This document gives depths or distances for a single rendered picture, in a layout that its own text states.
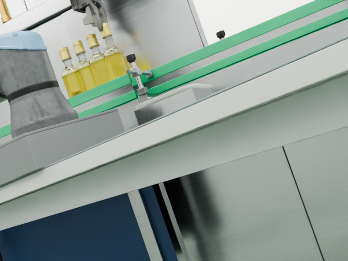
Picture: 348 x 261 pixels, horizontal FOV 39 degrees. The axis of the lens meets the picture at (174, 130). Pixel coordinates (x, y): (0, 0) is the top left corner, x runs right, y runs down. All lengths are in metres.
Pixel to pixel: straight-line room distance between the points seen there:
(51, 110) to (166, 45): 0.76
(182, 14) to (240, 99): 1.12
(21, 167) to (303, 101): 0.60
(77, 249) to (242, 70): 0.78
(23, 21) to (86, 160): 1.22
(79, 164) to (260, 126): 0.36
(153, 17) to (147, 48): 0.11
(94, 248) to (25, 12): 0.95
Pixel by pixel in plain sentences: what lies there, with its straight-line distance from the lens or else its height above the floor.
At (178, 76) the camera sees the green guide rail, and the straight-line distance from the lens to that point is 1.56.
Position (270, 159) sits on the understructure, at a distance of 1.69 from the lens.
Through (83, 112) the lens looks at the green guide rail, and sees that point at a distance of 1.58.
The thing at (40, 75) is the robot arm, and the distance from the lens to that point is 1.10.
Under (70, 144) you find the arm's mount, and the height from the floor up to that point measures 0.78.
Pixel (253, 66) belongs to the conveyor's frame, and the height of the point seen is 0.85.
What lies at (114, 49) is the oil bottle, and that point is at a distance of 1.66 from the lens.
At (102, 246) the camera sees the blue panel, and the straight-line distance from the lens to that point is 1.63.
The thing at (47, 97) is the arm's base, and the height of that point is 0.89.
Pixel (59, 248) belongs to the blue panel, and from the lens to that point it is 1.71.
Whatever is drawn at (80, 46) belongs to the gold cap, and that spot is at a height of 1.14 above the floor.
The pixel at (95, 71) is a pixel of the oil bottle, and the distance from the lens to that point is 1.68.
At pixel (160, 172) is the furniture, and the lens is 0.82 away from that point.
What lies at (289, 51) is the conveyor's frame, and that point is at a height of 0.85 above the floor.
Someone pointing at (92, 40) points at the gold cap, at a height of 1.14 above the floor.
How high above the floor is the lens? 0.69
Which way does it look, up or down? 2 degrees up
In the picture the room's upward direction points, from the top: 19 degrees counter-clockwise
